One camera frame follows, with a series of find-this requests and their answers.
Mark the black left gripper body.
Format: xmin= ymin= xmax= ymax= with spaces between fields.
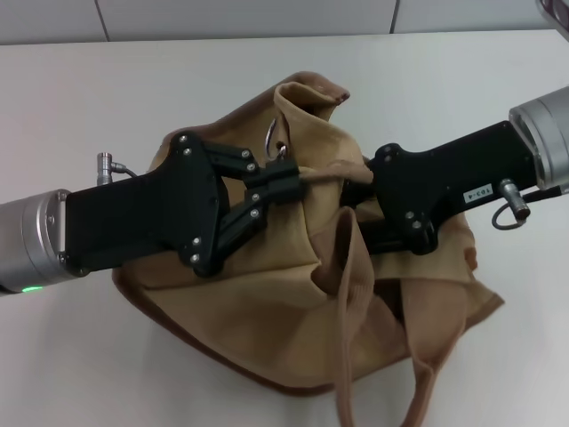
xmin=63 ymin=132 xmax=227 ymax=278

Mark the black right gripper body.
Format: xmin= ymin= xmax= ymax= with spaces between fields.
xmin=370 ymin=119 xmax=542 ymax=256

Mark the khaki canvas food bag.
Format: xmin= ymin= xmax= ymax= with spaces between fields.
xmin=110 ymin=70 xmax=506 ymax=427

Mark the dark striped blurred object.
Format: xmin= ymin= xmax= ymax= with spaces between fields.
xmin=535 ymin=0 xmax=569 ymax=26

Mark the left gripper silver plug cable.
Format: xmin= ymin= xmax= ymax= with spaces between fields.
xmin=96 ymin=151 xmax=143 ymax=183

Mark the gripper silver plug cable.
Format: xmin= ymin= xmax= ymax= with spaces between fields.
xmin=96 ymin=151 xmax=143 ymax=183
xmin=491 ymin=177 xmax=569 ymax=231

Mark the right gripper silver plug cable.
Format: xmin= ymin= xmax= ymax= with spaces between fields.
xmin=491 ymin=177 xmax=569 ymax=231

